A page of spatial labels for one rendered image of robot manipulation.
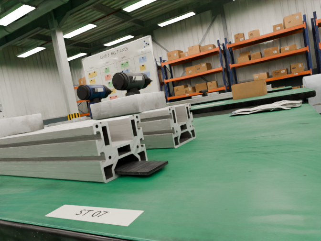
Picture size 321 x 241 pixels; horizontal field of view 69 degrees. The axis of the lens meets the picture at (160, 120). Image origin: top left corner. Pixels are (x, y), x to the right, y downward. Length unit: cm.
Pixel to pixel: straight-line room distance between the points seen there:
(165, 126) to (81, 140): 18
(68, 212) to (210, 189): 15
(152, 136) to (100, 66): 393
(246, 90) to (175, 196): 229
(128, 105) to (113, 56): 370
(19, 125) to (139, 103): 29
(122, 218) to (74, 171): 18
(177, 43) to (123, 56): 814
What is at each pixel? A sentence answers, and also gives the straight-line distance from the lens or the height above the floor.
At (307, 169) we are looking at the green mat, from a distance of 29.
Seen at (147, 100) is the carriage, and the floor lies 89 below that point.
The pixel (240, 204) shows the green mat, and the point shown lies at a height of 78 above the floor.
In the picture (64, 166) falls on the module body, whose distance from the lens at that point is 41.
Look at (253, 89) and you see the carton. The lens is 249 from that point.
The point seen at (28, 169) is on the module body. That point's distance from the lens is 52.
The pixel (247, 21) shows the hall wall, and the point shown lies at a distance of 1131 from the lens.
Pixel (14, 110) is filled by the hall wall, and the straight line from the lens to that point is 1389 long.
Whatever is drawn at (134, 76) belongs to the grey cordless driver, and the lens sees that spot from 79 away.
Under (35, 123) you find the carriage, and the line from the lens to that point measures 65.
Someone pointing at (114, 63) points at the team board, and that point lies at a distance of 419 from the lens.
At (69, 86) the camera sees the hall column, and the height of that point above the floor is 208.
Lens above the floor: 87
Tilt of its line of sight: 4 degrees down
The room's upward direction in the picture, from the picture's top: 10 degrees counter-clockwise
